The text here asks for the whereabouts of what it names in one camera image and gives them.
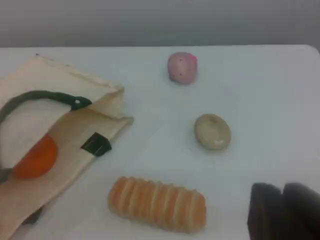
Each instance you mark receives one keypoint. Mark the striped orange bread roll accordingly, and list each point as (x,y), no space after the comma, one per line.
(157,203)

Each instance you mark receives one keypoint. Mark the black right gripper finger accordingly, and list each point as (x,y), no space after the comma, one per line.
(307,215)
(267,217)

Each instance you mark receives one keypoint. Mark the pink toy peach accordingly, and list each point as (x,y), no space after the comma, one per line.
(182,67)

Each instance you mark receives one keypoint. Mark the beige toy potato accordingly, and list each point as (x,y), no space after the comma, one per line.
(212,132)

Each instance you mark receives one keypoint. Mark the orange toy fruit with stem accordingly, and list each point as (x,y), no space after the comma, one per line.
(37,160)

